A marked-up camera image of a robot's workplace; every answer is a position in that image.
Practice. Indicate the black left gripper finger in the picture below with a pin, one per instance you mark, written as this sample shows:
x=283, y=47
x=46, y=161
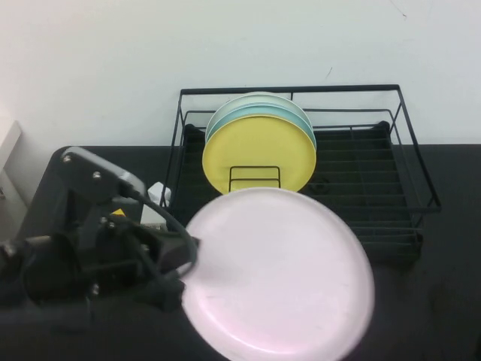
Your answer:
x=167, y=295
x=174, y=252

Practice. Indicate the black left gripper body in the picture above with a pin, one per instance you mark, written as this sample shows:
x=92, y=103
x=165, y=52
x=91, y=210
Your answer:
x=112, y=255

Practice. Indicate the pink plate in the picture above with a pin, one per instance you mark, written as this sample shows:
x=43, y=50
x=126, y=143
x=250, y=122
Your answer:
x=282, y=282

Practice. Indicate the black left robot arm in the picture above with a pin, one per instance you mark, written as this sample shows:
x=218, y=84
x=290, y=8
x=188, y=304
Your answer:
x=49, y=270

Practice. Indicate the yellow plate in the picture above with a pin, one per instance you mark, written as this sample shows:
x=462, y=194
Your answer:
x=259, y=150

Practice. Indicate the teal plate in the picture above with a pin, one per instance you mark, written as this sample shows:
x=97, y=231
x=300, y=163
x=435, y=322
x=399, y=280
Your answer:
x=263, y=110

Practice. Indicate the pale green plate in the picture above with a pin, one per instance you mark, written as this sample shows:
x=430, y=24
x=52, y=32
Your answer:
x=255, y=98

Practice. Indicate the white flat power adapter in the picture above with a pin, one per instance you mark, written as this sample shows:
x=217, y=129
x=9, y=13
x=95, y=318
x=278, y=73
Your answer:
x=150, y=216

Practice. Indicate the white cube charger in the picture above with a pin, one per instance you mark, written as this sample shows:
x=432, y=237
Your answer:
x=158, y=192

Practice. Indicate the black plastic drip tray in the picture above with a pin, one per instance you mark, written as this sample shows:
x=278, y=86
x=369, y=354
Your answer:
x=319, y=184

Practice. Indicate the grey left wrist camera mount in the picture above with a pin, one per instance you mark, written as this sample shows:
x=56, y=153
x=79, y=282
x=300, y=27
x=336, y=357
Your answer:
x=97, y=173

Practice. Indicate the white wall trim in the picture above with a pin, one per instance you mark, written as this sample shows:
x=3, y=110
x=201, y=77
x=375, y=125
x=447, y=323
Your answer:
x=9, y=146

